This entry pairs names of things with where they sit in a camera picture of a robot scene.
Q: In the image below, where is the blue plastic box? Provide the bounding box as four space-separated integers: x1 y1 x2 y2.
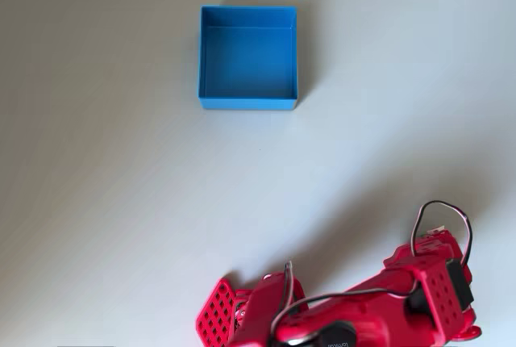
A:
197 5 300 111

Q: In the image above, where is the thin servo cable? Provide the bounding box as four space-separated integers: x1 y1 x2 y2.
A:
268 260 422 346

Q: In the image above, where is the black looped servo cable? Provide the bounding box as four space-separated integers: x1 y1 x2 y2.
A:
410 200 472 270

